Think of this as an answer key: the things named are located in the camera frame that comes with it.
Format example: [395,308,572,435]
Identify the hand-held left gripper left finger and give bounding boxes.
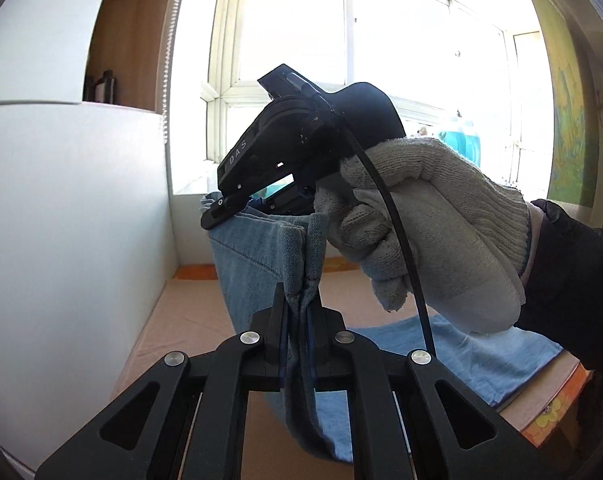
[34,282,290,480]

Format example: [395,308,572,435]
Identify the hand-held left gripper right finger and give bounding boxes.
[306,290,552,480]

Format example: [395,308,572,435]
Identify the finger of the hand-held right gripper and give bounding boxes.
[254,172,316,217]
[200,112,295,231]

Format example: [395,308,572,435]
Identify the blue denim pants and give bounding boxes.
[200,192,565,466]

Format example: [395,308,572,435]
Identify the person's right forearm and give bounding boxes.
[515,199,603,387]

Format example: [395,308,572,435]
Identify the person's right hand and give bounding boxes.
[313,136,532,336]

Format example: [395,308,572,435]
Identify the tall blue detergent bottle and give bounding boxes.
[437,114,483,167]

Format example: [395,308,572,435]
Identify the dark items on shelf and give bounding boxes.
[83,69,119,106]

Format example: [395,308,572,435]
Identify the wooden shelf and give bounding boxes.
[82,0,193,117]

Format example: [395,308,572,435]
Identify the white cabinet panel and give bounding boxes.
[0,0,181,473]

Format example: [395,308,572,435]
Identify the orange floral sheet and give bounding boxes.
[174,257,598,450]

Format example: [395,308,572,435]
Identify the white window frame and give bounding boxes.
[172,0,548,197]

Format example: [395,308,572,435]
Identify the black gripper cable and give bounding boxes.
[286,74,438,357]

